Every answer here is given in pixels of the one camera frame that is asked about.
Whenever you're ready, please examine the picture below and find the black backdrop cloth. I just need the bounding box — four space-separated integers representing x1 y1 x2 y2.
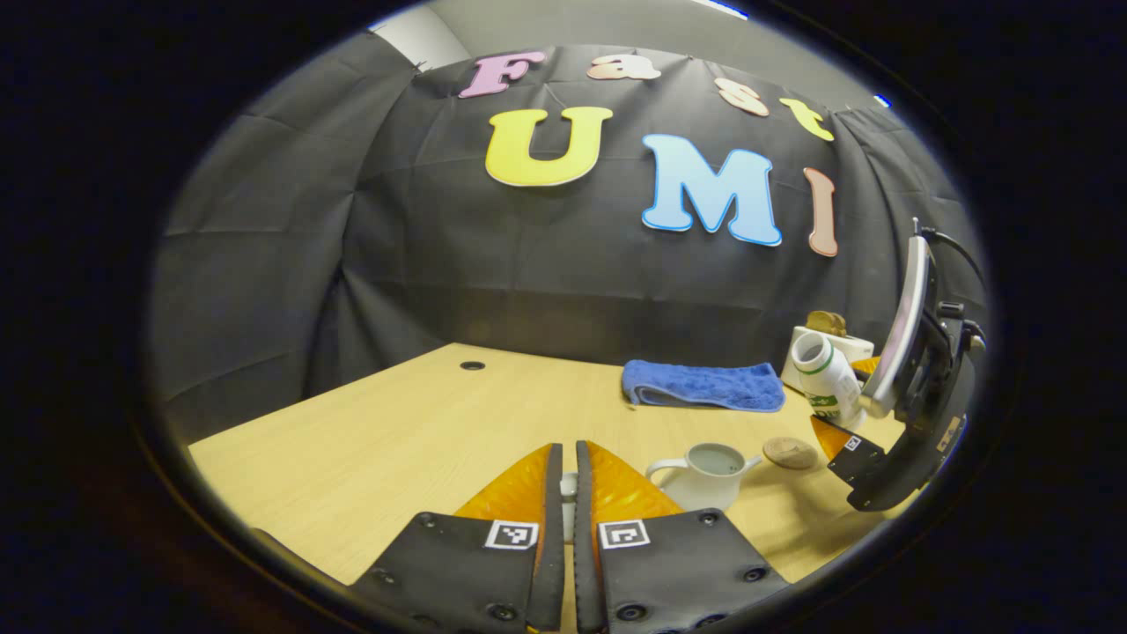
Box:
150 44 987 441

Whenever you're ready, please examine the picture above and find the white water bottle green label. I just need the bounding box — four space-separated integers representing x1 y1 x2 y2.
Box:
790 331 868 432

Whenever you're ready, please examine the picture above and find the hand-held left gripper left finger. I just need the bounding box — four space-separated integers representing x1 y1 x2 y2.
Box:
352 443 565 634

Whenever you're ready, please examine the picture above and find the blue towel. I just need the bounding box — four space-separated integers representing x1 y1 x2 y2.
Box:
622 358 786 413

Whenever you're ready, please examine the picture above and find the round wooden coaster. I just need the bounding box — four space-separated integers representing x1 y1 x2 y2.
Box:
762 437 820 470

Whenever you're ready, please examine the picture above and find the white toaster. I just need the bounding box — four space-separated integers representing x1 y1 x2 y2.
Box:
782 326 876 393

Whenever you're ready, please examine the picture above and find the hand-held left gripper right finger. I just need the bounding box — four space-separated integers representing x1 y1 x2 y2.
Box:
574 440 791 634

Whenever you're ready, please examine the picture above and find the black cable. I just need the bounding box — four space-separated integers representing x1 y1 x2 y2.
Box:
912 218 987 291

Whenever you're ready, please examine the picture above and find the white teacup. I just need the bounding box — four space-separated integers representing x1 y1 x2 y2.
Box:
645 442 763 512

